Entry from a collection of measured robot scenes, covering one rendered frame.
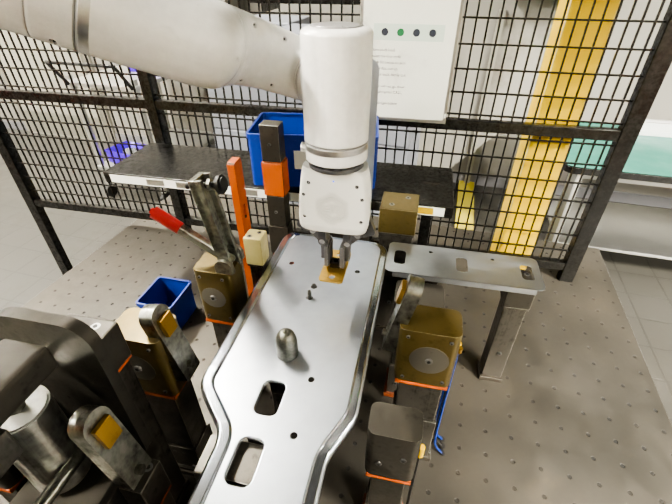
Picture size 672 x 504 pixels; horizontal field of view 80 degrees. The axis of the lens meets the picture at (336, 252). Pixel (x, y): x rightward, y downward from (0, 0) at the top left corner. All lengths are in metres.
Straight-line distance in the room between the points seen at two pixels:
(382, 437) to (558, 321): 0.77
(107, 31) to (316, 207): 0.30
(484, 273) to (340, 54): 0.50
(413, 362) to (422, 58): 0.71
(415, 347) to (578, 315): 0.73
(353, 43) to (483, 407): 0.77
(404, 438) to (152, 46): 0.51
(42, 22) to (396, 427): 0.56
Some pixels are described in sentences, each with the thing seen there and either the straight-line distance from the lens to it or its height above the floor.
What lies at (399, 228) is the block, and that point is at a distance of 0.87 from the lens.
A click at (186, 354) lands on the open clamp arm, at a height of 1.02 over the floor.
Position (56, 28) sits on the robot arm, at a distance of 0.46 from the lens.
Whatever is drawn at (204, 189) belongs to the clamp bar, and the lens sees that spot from 0.64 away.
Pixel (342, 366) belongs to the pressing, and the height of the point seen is 1.00.
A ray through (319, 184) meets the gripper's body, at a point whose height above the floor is 1.23.
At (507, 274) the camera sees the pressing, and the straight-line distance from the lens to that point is 0.82.
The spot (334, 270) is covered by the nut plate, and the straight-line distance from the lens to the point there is 0.64.
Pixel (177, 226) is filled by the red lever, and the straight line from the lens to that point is 0.71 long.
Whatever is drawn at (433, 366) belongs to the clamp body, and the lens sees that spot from 0.65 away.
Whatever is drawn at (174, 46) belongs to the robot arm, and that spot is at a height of 1.41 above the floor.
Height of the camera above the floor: 1.48
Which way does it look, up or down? 36 degrees down
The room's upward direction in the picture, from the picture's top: straight up
